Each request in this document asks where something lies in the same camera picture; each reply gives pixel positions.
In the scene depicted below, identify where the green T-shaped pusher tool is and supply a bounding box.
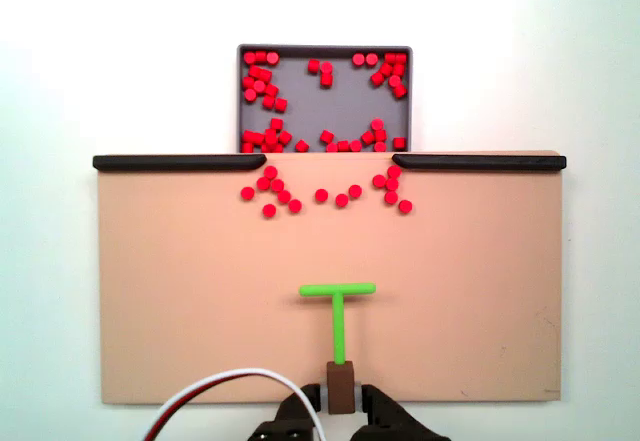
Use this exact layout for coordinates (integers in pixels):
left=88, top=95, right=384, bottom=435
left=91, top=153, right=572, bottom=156
left=298, top=281, right=377, bottom=416

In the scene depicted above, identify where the grey rectangular container tray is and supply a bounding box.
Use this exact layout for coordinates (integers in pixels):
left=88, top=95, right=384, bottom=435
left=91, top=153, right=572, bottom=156
left=236, top=44, right=414, bottom=155

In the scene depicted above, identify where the beige flat board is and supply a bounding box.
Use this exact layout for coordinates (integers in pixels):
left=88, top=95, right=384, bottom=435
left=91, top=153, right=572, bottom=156
left=95, top=149, right=564, bottom=406

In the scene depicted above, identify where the white red black servo cable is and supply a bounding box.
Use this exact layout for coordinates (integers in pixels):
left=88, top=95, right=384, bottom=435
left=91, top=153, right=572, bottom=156
left=142, top=366, right=329, bottom=441

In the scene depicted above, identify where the black guide rail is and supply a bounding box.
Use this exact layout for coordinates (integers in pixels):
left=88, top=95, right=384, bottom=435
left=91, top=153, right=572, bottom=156
left=92, top=154, right=268, bottom=172
left=391, top=153, right=568, bottom=172

